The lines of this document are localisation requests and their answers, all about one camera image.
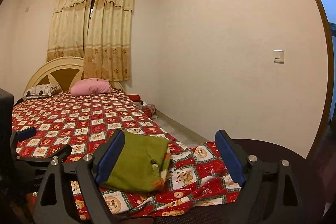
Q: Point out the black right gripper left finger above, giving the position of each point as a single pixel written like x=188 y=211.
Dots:
x=55 y=202

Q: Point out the cream wooden headboard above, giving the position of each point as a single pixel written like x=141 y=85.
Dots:
x=65 y=71

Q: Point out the white wall light switch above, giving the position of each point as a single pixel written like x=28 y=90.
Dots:
x=278 y=56

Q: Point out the pink pillow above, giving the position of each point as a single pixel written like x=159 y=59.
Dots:
x=91 y=86

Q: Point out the red box on floor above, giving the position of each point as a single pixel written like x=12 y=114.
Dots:
x=148 y=109

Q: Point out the red patterned bed quilt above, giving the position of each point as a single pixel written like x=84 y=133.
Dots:
x=196 y=176

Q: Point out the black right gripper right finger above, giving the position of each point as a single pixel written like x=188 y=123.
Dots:
x=268 y=194

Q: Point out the green orange striped sweater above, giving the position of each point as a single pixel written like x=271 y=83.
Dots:
x=134 y=163

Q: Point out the beige patterned curtain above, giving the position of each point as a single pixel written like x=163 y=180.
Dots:
x=69 y=29
x=107 y=53

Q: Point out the grey patterned pillow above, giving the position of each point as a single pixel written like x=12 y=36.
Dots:
x=42 y=91

